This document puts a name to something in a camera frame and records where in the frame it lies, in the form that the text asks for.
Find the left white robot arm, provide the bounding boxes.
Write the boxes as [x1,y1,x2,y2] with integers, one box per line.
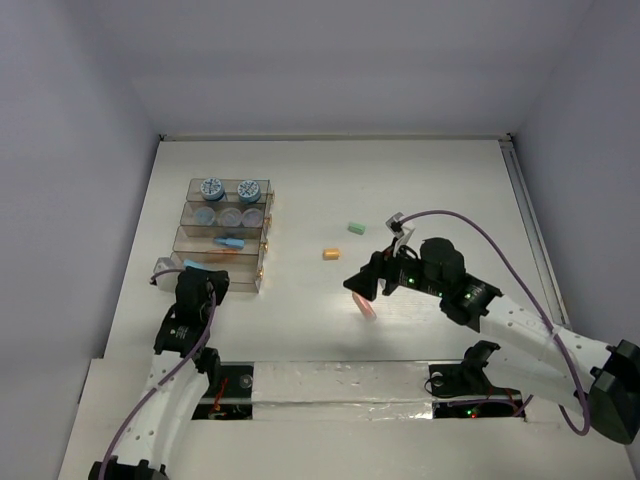
[88,266,230,479]

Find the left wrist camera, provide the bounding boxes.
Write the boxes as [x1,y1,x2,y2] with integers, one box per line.
[150,257,182,293]

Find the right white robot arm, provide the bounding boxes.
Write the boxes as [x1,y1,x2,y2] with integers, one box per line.
[343,238,639,445]

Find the clear paperclip jar small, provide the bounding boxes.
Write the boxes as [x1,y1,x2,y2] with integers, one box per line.
[241,208,264,228]

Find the orange highlighter pen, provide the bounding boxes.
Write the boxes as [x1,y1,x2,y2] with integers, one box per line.
[352,292,377,320]

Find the blue clear highlighter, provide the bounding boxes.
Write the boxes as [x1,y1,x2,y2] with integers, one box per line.
[183,259,207,270]

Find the small orange cap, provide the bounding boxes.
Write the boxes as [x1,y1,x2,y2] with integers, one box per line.
[322,248,341,260]

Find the blue lid jar in bin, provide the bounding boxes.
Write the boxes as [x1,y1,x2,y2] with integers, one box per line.
[199,177,226,202]

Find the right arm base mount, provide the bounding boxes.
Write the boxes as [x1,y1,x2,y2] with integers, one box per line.
[423,340,525,420]

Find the small green cap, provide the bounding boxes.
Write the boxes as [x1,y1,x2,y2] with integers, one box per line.
[348,222,366,235]

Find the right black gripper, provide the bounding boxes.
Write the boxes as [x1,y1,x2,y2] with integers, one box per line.
[342,236,446,301]

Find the aluminium rail right edge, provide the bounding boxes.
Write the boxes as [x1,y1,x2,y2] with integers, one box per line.
[498,137,573,331]

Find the blue highlighter with cap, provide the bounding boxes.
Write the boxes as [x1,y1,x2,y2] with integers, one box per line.
[214,237,245,250]

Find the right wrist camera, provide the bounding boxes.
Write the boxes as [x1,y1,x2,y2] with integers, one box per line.
[385,212,415,256]

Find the blue lid jar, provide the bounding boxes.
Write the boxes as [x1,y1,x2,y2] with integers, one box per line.
[199,177,226,202]
[236,179,262,204]

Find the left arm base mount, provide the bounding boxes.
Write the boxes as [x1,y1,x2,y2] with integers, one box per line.
[192,363,254,421]

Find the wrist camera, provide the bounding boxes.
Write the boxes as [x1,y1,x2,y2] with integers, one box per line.
[150,257,182,293]
[385,212,415,256]

